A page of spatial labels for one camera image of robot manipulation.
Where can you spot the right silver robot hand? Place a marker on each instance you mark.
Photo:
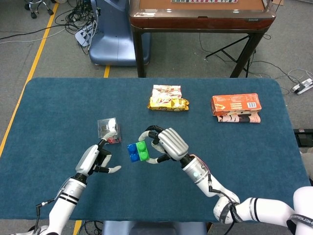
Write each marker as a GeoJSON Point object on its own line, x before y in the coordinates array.
{"type": "Point", "coordinates": [172, 143]}

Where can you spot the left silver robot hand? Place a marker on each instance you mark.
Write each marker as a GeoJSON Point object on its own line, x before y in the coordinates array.
{"type": "Point", "coordinates": [89, 157]}

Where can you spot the green building block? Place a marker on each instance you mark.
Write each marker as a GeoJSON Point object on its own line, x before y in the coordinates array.
{"type": "Point", "coordinates": [143, 150]}

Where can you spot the blue building block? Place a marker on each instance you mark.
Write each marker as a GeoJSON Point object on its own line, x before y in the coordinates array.
{"type": "Point", "coordinates": [132, 153]}

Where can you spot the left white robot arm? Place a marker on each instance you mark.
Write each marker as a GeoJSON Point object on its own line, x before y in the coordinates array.
{"type": "Point", "coordinates": [66, 200]}

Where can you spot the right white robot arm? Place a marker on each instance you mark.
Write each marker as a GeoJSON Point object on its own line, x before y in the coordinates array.
{"type": "Point", "coordinates": [205, 176]}

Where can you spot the clear plastic box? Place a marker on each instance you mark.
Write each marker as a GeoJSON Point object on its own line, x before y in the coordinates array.
{"type": "Point", "coordinates": [105, 126]}

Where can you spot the yellow snack packet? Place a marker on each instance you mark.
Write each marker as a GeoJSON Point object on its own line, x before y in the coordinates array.
{"type": "Point", "coordinates": [167, 100]}

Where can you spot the blue felt table cloth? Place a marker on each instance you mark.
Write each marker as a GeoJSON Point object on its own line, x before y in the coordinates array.
{"type": "Point", "coordinates": [61, 110]}

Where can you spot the orange carton box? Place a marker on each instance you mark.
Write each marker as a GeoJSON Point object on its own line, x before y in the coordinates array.
{"type": "Point", "coordinates": [234, 105]}

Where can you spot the blue-grey robot torso base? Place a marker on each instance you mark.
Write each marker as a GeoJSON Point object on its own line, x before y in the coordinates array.
{"type": "Point", "coordinates": [151, 228]}

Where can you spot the white power strip with plugs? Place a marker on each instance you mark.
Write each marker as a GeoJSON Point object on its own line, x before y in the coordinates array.
{"type": "Point", "coordinates": [82, 35]}

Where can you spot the brown mahjong table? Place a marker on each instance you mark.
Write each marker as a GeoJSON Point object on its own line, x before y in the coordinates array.
{"type": "Point", "coordinates": [200, 23]}

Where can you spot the black equipment base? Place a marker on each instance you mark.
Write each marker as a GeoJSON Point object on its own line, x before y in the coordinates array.
{"type": "Point", "coordinates": [304, 137]}

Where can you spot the beige fabric object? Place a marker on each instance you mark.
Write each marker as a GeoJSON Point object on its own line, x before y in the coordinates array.
{"type": "Point", "coordinates": [308, 164]}

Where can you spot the black wheeled stool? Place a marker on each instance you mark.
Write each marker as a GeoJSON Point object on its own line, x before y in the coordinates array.
{"type": "Point", "coordinates": [36, 5]}

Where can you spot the brown cardboard box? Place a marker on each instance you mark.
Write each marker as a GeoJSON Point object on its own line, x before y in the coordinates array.
{"type": "Point", "coordinates": [278, 2]}

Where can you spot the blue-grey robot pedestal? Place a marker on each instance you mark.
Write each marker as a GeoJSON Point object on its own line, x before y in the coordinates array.
{"type": "Point", "coordinates": [112, 44]}

